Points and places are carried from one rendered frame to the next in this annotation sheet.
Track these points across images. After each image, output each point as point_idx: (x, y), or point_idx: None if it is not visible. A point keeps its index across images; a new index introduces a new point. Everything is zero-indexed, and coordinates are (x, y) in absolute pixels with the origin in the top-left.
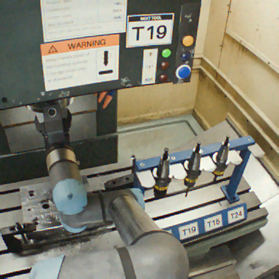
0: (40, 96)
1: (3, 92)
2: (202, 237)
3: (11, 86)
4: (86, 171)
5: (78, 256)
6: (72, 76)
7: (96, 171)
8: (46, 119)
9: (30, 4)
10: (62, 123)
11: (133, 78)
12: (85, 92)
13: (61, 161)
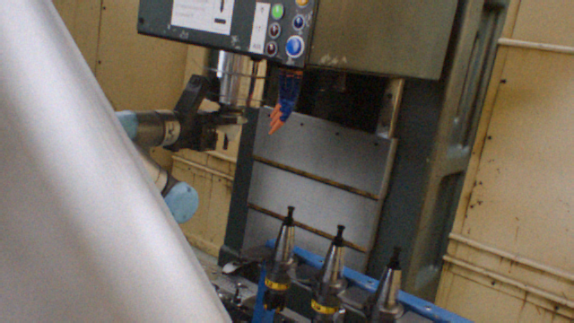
0: (166, 30)
1: (143, 12)
2: None
3: (149, 7)
4: (286, 311)
5: None
6: (193, 15)
7: (298, 319)
8: (186, 87)
9: None
10: (195, 96)
11: (242, 39)
12: (200, 40)
13: (152, 110)
